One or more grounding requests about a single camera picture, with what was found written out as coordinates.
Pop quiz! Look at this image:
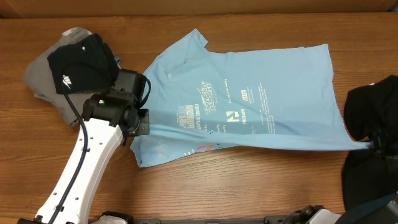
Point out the light blue printed t-shirt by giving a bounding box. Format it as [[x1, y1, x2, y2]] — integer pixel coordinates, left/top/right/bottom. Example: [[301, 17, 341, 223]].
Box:
[[131, 30, 368, 167]]

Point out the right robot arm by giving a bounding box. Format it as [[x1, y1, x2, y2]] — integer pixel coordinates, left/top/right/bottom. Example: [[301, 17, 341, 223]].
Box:
[[282, 128, 397, 224]]

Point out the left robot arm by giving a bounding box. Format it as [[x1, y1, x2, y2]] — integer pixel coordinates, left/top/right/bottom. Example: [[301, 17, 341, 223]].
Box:
[[31, 87, 149, 224]]

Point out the black t-shirt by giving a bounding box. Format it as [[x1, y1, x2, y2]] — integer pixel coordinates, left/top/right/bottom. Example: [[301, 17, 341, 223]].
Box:
[[341, 75, 397, 210]]

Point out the folded black Nike garment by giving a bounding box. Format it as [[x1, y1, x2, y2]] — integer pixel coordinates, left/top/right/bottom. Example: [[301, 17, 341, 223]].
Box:
[[47, 34, 119, 94]]

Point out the folded grey garment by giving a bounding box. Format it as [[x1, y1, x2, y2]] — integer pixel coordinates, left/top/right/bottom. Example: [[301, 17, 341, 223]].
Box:
[[22, 27, 122, 127]]

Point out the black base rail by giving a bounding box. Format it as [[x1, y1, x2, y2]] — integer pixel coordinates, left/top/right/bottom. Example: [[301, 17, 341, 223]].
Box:
[[93, 211, 293, 224]]

